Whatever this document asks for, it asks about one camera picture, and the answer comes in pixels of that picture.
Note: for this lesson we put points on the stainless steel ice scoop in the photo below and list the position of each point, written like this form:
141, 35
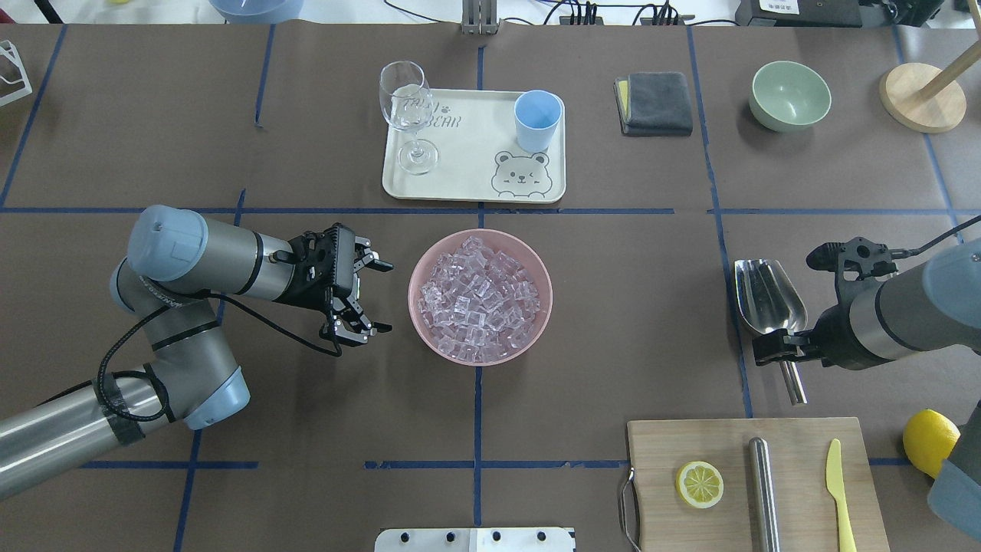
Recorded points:
766, 298

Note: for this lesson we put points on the cream bear serving tray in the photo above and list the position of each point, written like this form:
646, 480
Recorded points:
479, 157

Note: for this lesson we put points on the light blue plastic cup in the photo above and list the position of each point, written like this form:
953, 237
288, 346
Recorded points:
536, 115

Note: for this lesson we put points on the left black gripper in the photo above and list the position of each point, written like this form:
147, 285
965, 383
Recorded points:
305, 294

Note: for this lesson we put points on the white wire cup rack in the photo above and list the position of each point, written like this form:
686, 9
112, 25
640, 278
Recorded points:
15, 83

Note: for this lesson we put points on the yellow plastic knife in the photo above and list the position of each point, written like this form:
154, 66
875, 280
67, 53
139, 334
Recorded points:
835, 485

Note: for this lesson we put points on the green ceramic bowl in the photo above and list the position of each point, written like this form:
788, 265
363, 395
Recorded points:
786, 97

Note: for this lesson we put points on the wooden cup stand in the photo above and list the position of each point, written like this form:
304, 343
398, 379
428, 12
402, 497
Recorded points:
925, 98

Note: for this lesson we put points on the half lemon slice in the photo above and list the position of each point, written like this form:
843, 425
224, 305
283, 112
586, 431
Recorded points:
699, 484

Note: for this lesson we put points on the clear wine glass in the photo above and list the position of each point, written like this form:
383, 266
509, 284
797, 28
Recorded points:
407, 105

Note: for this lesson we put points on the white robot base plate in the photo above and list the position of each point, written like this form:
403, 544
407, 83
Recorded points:
477, 539

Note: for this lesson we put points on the grey folded cloth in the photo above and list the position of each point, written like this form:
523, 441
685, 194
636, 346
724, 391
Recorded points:
654, 104

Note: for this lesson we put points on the whole yellow lemon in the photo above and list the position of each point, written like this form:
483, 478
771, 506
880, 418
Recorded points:
928, 440

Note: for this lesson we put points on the wooden cutting board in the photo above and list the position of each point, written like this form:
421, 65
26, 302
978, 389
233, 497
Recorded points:
805, 510

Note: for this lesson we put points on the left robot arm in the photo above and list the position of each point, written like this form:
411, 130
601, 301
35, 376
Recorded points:
177, 261

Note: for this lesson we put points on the steel cylindrical rod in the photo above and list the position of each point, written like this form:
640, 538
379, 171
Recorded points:
764, 489

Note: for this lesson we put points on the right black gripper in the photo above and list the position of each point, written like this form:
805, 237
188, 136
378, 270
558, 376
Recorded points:
837, 341

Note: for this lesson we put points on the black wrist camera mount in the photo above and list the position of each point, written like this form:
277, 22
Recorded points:
859, 265

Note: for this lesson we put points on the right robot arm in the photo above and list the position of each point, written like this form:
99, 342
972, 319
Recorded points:
883, 315

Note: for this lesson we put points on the clear ice cube pile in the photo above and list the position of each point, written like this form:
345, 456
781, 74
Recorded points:
480, 299

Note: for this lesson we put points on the pink bowl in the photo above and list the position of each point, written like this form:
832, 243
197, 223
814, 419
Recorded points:
421, 322

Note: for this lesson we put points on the blue bowl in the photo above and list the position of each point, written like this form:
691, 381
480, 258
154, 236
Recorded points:
258, 12

